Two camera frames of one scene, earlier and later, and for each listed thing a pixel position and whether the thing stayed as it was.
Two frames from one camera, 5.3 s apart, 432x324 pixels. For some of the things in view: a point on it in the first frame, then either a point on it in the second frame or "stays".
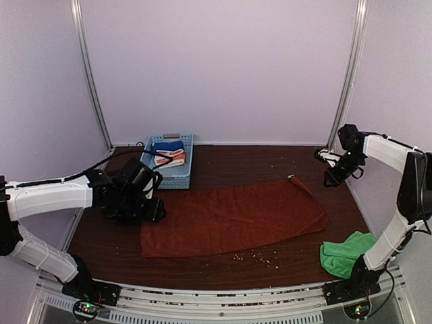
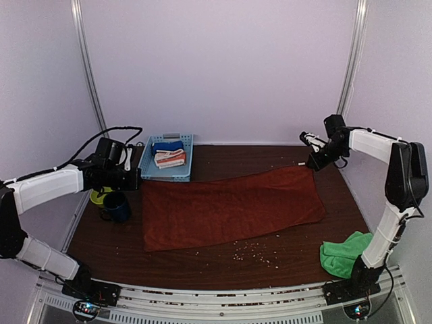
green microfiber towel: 339,258 stays
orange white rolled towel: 179,158 stays
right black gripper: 334,178 -> 318,164
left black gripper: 153,212 -> 134,181
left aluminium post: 82,38 stays
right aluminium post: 356,56 stays
